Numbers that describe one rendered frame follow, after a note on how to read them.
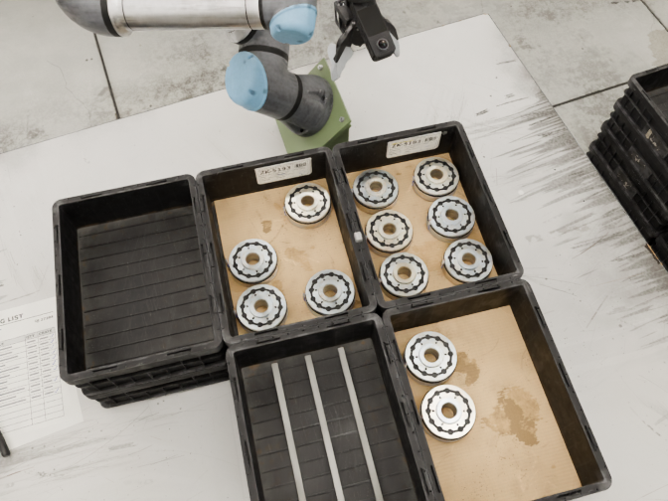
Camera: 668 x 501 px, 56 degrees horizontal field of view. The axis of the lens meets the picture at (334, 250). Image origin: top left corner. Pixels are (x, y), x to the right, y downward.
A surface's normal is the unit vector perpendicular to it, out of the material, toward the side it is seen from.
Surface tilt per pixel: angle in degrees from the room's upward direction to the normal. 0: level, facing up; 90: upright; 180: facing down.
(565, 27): 0
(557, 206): 0
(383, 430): 0
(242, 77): 50
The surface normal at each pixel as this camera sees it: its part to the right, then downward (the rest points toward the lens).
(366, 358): 0.00, -0.45
